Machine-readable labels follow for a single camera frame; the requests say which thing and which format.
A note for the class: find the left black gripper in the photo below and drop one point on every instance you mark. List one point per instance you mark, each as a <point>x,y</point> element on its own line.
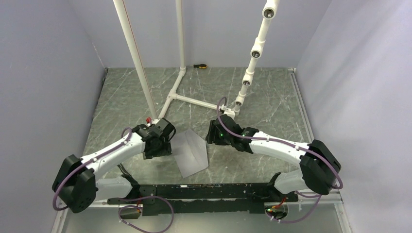
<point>165,149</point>

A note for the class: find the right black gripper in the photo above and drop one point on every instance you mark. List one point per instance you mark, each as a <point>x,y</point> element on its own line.
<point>212,136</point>

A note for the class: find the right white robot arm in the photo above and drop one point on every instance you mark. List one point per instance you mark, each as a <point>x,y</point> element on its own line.
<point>317,168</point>

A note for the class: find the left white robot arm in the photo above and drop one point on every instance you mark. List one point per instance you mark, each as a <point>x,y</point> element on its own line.
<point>79,181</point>

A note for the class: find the yellow black screwdriver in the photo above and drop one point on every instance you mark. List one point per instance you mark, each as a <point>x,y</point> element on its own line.
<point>200,66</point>

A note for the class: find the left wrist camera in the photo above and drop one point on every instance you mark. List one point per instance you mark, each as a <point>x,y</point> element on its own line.
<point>150,121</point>

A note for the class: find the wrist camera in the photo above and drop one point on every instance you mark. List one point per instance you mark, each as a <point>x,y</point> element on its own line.
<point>227,111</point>
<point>150,121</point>

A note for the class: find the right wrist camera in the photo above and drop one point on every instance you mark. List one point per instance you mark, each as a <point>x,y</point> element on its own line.
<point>227,111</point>

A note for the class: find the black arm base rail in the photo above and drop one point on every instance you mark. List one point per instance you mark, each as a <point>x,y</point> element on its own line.
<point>253,198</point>

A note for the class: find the white PVC pipe frame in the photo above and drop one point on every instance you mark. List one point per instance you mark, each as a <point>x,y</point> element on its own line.
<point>268,13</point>

